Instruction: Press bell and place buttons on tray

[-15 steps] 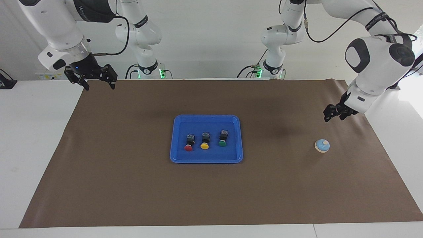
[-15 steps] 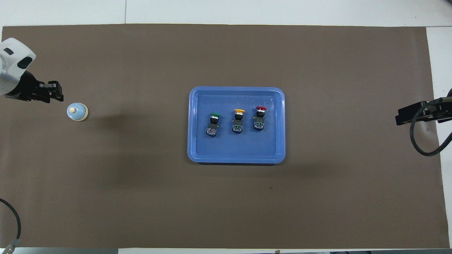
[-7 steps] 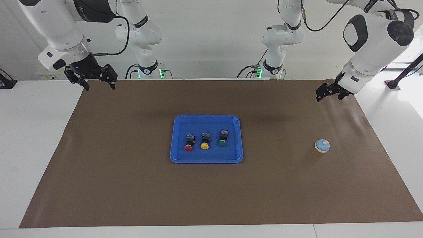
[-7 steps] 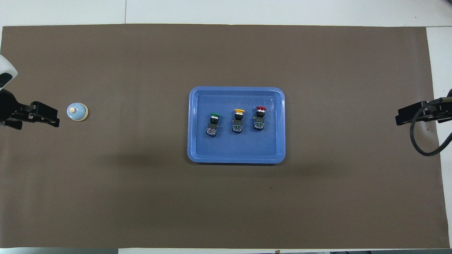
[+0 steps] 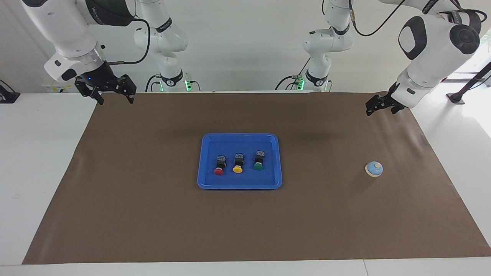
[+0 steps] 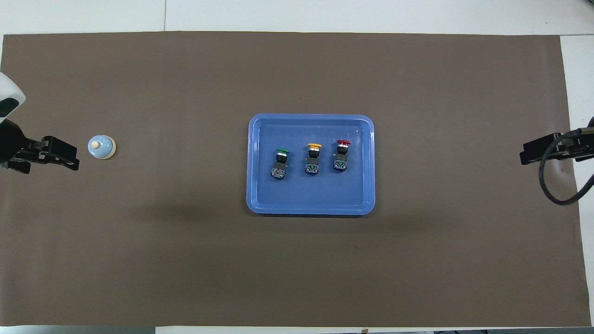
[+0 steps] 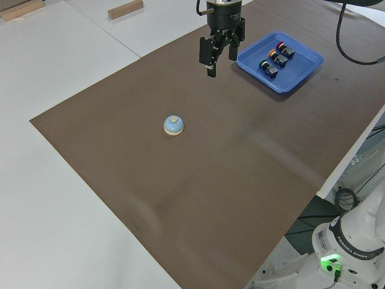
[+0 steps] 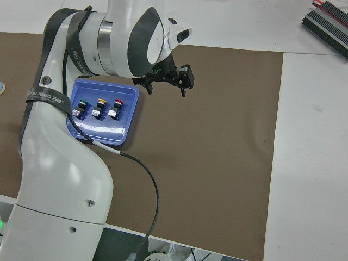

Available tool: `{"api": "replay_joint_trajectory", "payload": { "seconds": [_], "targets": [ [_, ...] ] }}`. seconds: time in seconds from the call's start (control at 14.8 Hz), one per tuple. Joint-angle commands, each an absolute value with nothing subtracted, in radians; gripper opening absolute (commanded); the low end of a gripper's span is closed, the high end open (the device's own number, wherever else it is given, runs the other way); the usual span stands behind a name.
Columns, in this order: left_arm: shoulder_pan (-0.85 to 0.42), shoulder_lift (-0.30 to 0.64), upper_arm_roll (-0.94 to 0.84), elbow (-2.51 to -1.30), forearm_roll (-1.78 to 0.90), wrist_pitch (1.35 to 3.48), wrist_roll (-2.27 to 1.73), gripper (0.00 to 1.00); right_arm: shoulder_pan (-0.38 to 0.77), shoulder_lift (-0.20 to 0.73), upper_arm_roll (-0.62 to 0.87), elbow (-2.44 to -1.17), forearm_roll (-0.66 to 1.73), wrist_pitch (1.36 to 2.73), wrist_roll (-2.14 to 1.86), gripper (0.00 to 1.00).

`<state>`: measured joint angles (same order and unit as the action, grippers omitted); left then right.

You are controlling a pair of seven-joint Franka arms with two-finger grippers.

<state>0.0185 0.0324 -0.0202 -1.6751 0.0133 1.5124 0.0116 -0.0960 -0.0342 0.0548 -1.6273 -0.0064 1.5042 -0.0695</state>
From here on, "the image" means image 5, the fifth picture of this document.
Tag light blue call bell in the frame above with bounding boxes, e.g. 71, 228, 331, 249
364, 161, 383, 178

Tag white box yellow stickers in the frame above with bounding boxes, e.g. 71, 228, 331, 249
41, 80, 79, 94

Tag red push button switch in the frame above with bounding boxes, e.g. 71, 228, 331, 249
213, 155, 227, 176

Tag black bracket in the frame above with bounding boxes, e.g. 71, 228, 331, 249
0, 79, 20, 104

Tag black left arm base cable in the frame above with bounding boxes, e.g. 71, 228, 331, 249
274, 57, 312, 91

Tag black stand leg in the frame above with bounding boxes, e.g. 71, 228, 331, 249
446, 61, 491, 105

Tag blue plastic tray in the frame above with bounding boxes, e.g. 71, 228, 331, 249
197, 133, 283, 190

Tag green push button switch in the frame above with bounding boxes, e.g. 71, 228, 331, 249
253, 150, 266, 171

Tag brown paper table mat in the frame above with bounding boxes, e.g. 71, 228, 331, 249
22, 92, 491, 265

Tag yellow push button switch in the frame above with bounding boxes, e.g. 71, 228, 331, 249
232, 153, 245, 174

